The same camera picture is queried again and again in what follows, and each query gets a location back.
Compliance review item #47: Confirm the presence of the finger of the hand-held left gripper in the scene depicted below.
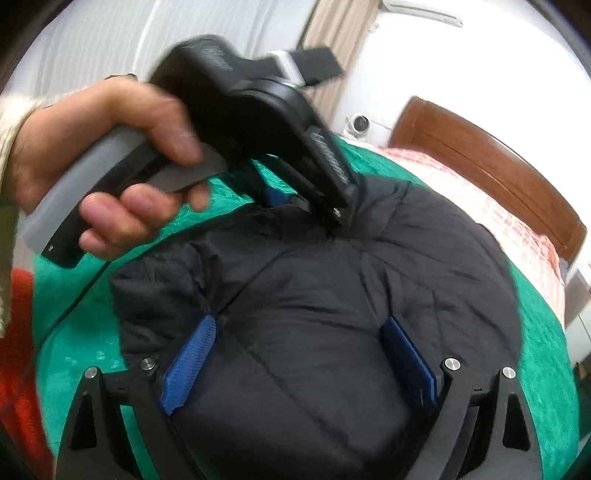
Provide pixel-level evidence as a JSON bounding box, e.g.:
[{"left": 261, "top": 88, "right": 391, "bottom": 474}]
[
  {"left": 263, "top": 185, "right": 301, "bottom": 210},
  {"left": 295, "top": 129, "right": 365, "bottom": 229}
]

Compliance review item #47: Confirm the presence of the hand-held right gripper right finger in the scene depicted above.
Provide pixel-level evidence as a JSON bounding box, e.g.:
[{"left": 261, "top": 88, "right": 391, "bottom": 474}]
[{"left": 381, "top": 316, "right": 543, "bottom": 480}]

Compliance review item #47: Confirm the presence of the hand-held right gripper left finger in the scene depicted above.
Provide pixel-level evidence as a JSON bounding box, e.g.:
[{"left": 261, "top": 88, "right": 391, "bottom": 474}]
[{"left": 58, "top": 315, "right": 218, "bottom": 480}]

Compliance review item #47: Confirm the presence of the black puffer jacket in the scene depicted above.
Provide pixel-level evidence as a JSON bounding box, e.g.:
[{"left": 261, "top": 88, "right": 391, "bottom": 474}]
[{"left": 111, "top": 173, "right": 522, "bottom": 480}]

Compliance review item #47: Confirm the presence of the person's left hand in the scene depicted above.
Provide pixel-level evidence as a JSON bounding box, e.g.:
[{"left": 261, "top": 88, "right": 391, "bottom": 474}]
[{"left": 9, "top": 76, "right": 211, "bottom": 261}]

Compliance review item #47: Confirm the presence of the small white fan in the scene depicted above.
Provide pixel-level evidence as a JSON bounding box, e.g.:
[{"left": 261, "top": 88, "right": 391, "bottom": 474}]
[{"left": 346, "top": 113, "right": 372, "bottom": 137}]

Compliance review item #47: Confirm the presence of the beige curtain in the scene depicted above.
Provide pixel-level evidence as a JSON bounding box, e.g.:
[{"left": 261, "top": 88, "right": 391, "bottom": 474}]
[{"left": 302, "top": 0, "right": 370, "bottom": 125}]

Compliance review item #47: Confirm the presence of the green patterned bedspread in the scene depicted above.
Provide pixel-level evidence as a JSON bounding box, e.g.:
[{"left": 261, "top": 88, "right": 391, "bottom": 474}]
[{"left": 34, "top": 138, "right": 580, "bottom": 467}]

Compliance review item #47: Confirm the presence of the wooden headboard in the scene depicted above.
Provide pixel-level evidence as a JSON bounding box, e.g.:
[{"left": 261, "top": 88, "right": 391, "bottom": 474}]
[{"left": 390, "top": 96, "right": 581, "bottom": 266}]

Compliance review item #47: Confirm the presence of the orange fleece blanket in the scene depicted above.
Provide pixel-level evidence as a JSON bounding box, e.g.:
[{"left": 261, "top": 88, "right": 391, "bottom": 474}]
[{"left": 0, "top": 268, "right": 54, "bottom": 480}]

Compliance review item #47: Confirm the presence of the pink striped bed sheet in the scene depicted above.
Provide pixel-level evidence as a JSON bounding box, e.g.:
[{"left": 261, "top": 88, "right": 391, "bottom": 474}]
[{"left": 376, "top": 145, "right": 566, "bottom": 296}]

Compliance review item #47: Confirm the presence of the white sheer curtain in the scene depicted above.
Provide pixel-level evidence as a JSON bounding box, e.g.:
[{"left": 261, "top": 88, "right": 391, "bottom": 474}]
[{"left": 28, "top": 0, "right": 319, "bottom": 121}]

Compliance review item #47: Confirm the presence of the white air conditioner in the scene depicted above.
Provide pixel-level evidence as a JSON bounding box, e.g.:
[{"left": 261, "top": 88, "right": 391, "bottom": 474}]
[{"left": 379, "top": 0, "right": 465, "bottom": 28}]

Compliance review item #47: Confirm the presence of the thin black cable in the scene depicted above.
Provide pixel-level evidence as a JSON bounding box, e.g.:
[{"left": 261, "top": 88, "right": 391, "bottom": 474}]
[{"left": 41, "top": 258, "right": 112, "bottom": 344}]

